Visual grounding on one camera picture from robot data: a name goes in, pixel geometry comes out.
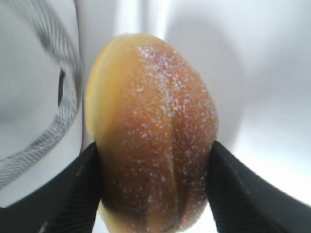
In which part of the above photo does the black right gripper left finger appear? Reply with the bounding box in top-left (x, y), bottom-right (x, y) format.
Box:
top-left (0, 143), bottom-right (101, 233)

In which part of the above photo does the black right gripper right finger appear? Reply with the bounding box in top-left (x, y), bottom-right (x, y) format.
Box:
top-left (206, 141), bottom-right (311, 233)

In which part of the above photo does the navy blue lunch bag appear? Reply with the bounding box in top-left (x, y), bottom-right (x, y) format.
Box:
top-left (0, 0), bottom-right (83, 190)

